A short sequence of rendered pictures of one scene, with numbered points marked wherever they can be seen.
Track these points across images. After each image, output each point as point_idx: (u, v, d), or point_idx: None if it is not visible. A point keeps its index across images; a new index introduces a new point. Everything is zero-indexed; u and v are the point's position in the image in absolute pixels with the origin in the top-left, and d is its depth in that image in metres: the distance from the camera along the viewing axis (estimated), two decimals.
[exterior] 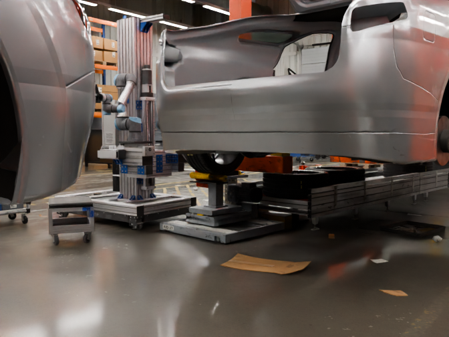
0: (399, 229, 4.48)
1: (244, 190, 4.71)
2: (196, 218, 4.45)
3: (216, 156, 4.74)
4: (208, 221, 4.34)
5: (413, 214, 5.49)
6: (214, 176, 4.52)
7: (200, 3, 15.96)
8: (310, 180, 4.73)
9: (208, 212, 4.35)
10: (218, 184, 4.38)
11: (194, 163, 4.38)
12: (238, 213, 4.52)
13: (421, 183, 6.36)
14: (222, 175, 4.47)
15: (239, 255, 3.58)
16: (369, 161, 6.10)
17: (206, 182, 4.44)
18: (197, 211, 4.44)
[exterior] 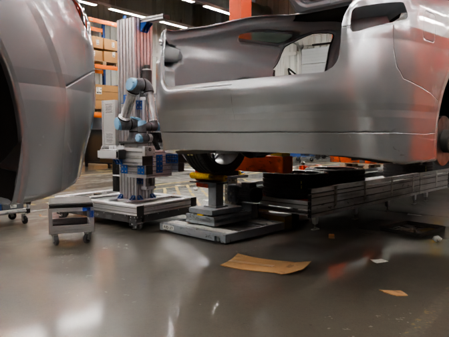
0: (399, 229, 4.48)
1: (244, 190, 4.71)
2: (196, 218, 4.45)
3: (216, 156, 4.74)
4: (208, 221, 4.34)
5: (413, 214, 5.49)
6: (214, 176, 4.52)
7: (200, 3, 15.96)
8: (310, 180, 4.73)
9: (208, 212, 4.35)
10: (218, 184, 4.38)
11: (194, 163, 4.38)
12: (238, 213, 4.52)
13: (421, 183, 6.36)
14: (222, 175, 4.47)
15: (239, 255, 3.58)
16: (369, 161, 6.10)
17: (206, 182, 4.44)
18: (197, 211, 4.44)
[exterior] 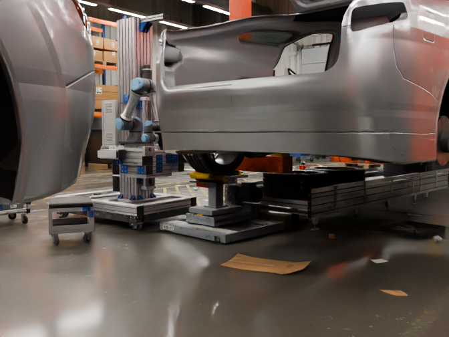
0: (399, 229, 4.48)
1: (244, 190, 4.71)
2: (196, 218, 4.45)
3: (216, 156, 4.74)
4: (208, 221, 4.34)
5: (413, 214, 5.49)
6: (214, 176, 4.52)
7: (200, 3, 15.96)
8: (310, 180, 4.73)
9: (208, 212, 4.35)
10: (218, 184, 4.38)
11: (194, 163, 4.38)
12: (238, 213, 4.52)
13: (421, 183, 6.36)
14: (222, 175, 4.47)
15: (239, 255, 3.58)
16: (369, 161, 6.10)
17: (206, 182, 4.44)
18: (197, 211, 4.44)
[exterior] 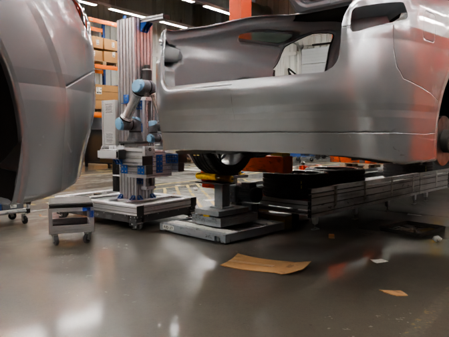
0: (399, 229, 4.48)
1: (244, 190, 4.71)
2: (202, 220, 4.40)
3: (222, 156, 4.69)
4: (215, 222, 4.29)
5: (413, 214, 5.49)
6: (220, 177, 4.46)
7: (200, 3, 15.96)
8: (310, 180, 4.73)
9: (215, 214, 4.29)
10: (224, 184, 4.32)
11: (200, 164, 4.32)
12: (244, 214, 4.47)
13: (421, 183, 6.36)
14: (229, 176, 4.41)
15: (239, 255, 3.58)
16: (369, 161, 6.10)
17: (212, 183, 4.38)
18: (204, 212, 4.39)
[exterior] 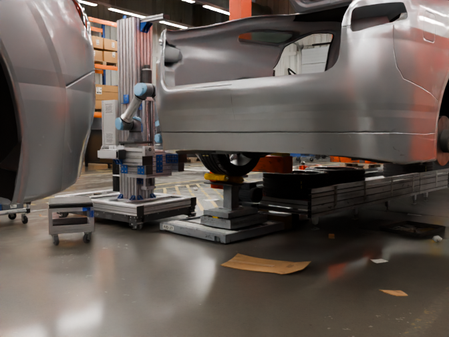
0: (399, 229, 4.48)
1: (244, 190, 4.71)
2: (211, 221, 4.32)
3: (231, 156, 4.61)
4: (224, 224, 4.21)
5: (413, 214, 5.49)
6: (230, 178, 4.39)
7: (200, 3, 15.96)
8: (310, 180, 4.73)
9: (224, 215, 4.22)
10: (234, 185, 4.25)
11: (209, 164, 4.25)
12: (254, 216, 4.39)
13: (421, 183, 6.36)
14: (238, 176, 4.34)
15: (239, 255, 3.58)
16: (369, 161, 6.10)
17: (222, 184, 4.31)
18: (212, 214, 4.31)
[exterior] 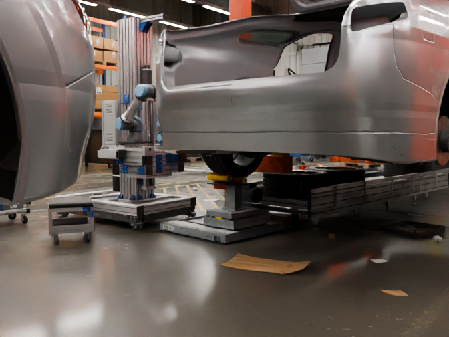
0: (399, 229, 4.48)
1: (244, 190, 4.71)
2: (214, 222, 4.30)
3: (234, 156, 4.59)
4: (228, 225, 4.19)
5: (413, 214, 5.49)
6: (232, 178, 4.36)
7: (200, 3, 15.96)
8: (310, 180, 4.73)
9: (228, 216, 4.19)
10: (237, 185, 4.22)
11: (212, 164, 4.22)
12: (257, 216, 4.37)
13: (421, 183, 6.36)
14: (242, 177, 4.31)
15: (239, 255, 3.58)
16: (369, 161, 6.10)
17: (225, 184, 4.28)
18: (216, 214, 4.29)
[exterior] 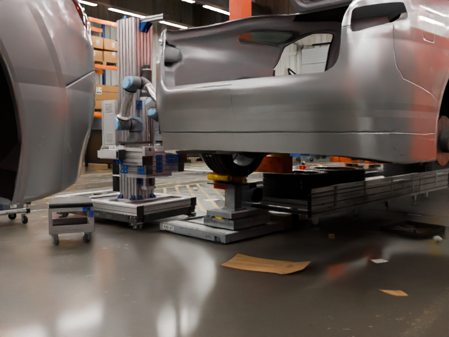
0: (399, 229, 4.48)
1: (244, 190, 4.71)
2: (214, 222, 4.30)
3: (234, 156, 4.59)
4: (228, 225, 4.19)
5: (413, 214, 5.49)
6: (232, 178, 4.36)
7: (200, 3, 15.96)
8: (310, 180, 4.73)
9: (228, 216, 4.19)
10: (237, 185, 4.22)
11: (212, 164, 4.22)
12: (257, 216, 4.37)
13: (421, 183, 6.36)
14: (242, 177, 4.31)
15: (239, 255, 3.58)
16: (369, 161, 6.10)
17: (225, 184, 4.28)
18: (216, 214, 4.29)
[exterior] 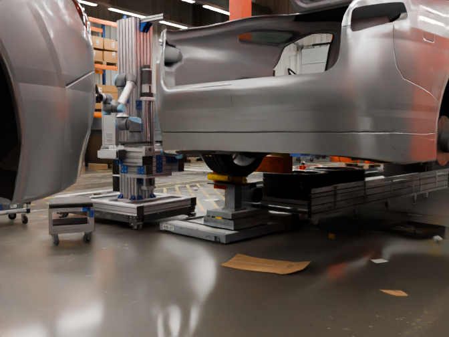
0: (399, 229, 4.48)
1: (244, 190, 4.71)
2: (214, 222, 4.30)
3: (234, 156, 4.59)
4: (228, 225, 4.19)
5: (413, 214, 5.49)
6: (232, 178, 4.36)
7: (200, 3, 15.96)
8: (310, 180, 4.73)
9: (228, 216, 4.19)
10: (237, 185, 4.22)
11: (212, 164, 4.22)
12: (257, 216, 4.37)
13: (421, 183, 6.36)
14: (242, 177, 4.31)
15: (239, 255, 3.58)
16: (369, 161, 6.10)
17: (225, 184, 4.28)
18: (216, 214, 4.29)
